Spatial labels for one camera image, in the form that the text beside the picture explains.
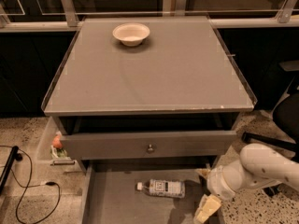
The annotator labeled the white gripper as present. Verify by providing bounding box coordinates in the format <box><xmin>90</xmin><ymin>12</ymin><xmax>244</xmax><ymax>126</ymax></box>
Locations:
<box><xmin>193</xmin><ymin>165</ymin><xmax>242</xmax><ymax>224</ymax></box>

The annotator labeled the black bar stand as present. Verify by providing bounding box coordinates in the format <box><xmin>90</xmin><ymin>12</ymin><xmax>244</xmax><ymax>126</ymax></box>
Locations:
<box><xmin>0</xmin><ymin>146</ymin><xmax>19</xmax><ymax>194</ymax></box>

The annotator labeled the black cable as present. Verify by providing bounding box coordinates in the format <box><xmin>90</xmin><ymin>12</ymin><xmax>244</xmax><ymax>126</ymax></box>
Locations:
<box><xmin>0</xmin><ymin>145</ymin><xmax>62</xmax><ymax>224</ymax></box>

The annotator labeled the green white packet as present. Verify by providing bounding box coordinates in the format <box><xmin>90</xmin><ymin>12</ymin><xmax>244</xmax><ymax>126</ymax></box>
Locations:
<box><xmin>50</xmin><ymin>147</ymin><xmax>67</xmax><ymax>159</ymax></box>

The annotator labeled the metal railing frame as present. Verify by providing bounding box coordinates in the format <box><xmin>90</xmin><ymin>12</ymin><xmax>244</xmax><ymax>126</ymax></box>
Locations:
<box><xmin>0</xmin><ymin>0</ymin><xmax>299</xmax><ymax>33</ymax></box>

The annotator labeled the white paper bowl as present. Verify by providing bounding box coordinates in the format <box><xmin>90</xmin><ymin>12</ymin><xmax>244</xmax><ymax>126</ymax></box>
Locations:
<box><xmin>112</xmin><ymin>23</ymin><xmax>150</xmax><ymax>47</ymax></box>

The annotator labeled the orange round fruit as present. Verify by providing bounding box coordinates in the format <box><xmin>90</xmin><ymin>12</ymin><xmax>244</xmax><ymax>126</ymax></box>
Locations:
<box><xmin>52</xmin><ymin>135</ymin><xmax>63</xmax><ymax>149</ymax></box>

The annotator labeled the black office chair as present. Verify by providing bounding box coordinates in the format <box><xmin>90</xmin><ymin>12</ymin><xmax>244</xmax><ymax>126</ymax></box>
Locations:
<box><xmin>240</xmin><ymin>60</ymin><xmax>299</xmax><ymax>190</ymax></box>

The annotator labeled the round metal drawer knob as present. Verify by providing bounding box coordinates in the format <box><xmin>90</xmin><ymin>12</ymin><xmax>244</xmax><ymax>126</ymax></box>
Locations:
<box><xmin>147</xmin><ymin>144</ymin><xmax>155</xmax><ymax>154</ymax></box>

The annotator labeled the clear plastic water bottle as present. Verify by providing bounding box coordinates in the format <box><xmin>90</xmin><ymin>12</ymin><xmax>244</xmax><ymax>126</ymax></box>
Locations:
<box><xmin>136</xmin><ymin>179</ymin><xmax>185</xmax><ymax>199</ymax></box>

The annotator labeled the grey open middle drawer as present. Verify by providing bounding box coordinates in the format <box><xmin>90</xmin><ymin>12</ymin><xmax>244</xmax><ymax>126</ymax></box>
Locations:
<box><xmin>78</xmin><ymin>164</ymin><xmax>206</xmax><ymax>224</ymax></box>

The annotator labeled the grey drawer cabinet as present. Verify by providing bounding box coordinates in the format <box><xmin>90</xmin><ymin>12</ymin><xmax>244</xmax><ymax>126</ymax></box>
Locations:
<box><xmin>43</xmin><ymin>17</ymin><xmax>256</xmax><ymax>169</ymax></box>

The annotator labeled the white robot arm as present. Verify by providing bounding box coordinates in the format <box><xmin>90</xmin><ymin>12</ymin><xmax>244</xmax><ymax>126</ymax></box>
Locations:
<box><xmin>193</xmin><ymin>143</ymin><xmax>299</xmax><ymax>224</ymax></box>

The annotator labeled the grey top drawer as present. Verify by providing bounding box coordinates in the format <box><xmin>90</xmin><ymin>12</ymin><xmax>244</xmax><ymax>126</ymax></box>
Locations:
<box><xmin>61</xmin><ymin>131</ymin><xmax>236</xmax><ymax>160</ymax></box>

